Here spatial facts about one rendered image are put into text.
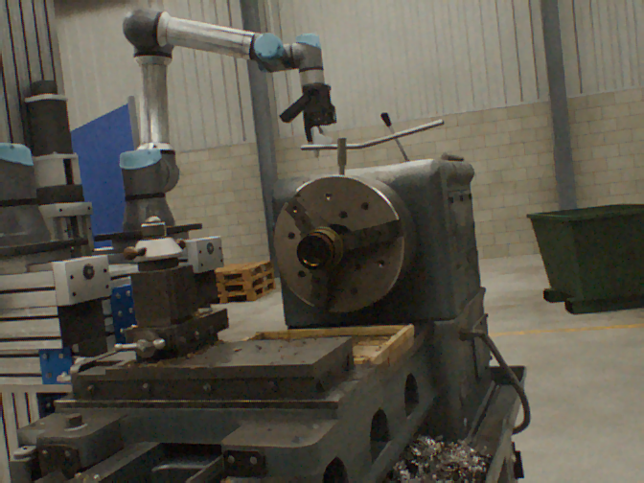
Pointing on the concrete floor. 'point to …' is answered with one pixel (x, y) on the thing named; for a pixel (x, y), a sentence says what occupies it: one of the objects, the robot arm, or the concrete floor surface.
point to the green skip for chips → (593, 257)
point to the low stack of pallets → (244, 281)
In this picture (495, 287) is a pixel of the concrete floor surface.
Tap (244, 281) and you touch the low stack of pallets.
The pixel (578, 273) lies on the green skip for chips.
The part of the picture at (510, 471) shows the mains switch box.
